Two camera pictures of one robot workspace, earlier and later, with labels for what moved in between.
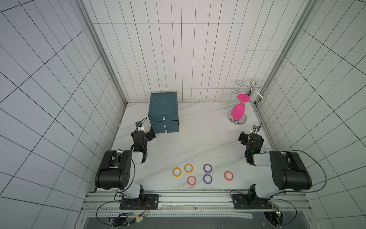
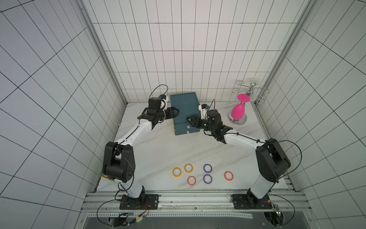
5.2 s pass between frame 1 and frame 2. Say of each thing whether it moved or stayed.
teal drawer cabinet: moved
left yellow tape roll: stayed
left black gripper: moved
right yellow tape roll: stayed
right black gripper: moved
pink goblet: stayed
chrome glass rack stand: stayed
